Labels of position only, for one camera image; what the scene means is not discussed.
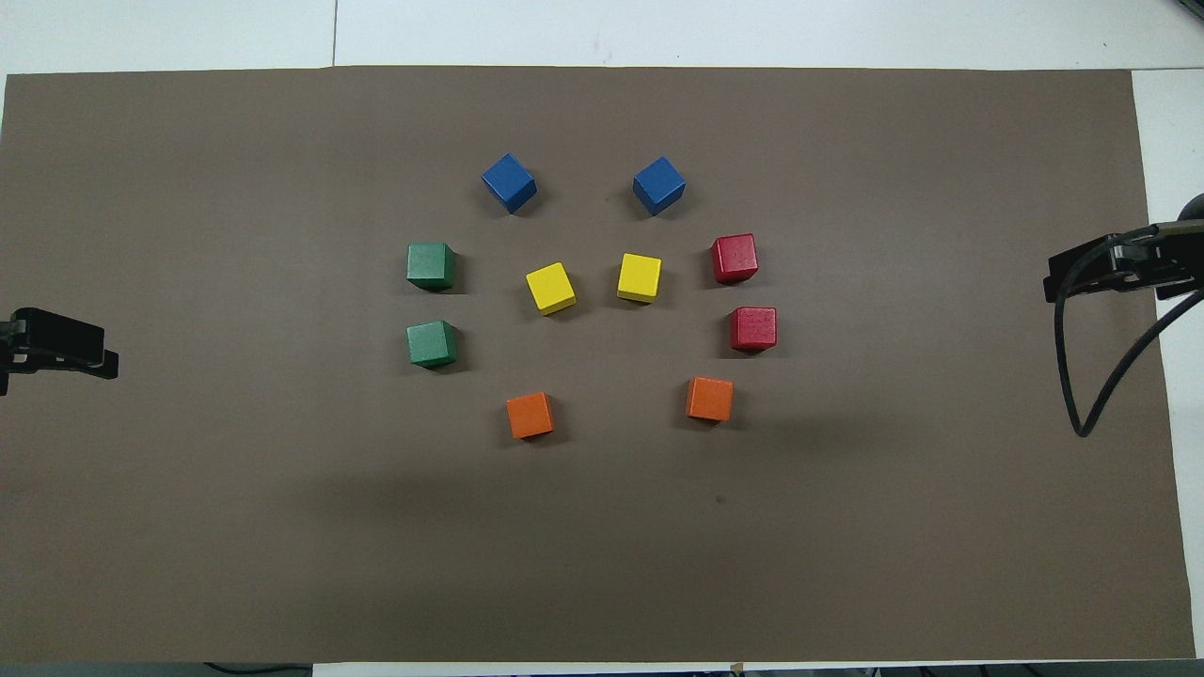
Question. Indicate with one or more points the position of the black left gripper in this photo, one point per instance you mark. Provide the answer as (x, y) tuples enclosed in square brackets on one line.
[(5, 357)]

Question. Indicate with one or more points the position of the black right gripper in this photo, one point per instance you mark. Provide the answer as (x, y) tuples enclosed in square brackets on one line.
[(1183, 263)]

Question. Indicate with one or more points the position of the green wooden block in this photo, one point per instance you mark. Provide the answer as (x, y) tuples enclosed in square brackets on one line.
[(432, 343), (431, 266)]

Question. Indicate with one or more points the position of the red wooden block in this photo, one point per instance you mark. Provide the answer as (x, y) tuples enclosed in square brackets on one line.
[(735, 259), (753, 329)]

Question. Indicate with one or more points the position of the brown paper table mat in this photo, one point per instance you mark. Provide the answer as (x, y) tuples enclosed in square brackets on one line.
[(282, 527)]

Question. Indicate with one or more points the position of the orange wooden block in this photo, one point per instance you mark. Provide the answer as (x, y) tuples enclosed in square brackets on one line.
[(709, 399), (530, 415)]

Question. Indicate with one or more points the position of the blue wooden block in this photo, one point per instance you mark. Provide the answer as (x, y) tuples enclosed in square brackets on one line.
[(509, 182), (658, 185)]

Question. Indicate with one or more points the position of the yellow wooden block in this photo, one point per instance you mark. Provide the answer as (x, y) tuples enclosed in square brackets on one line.
[(550, 288), (640, 277)]

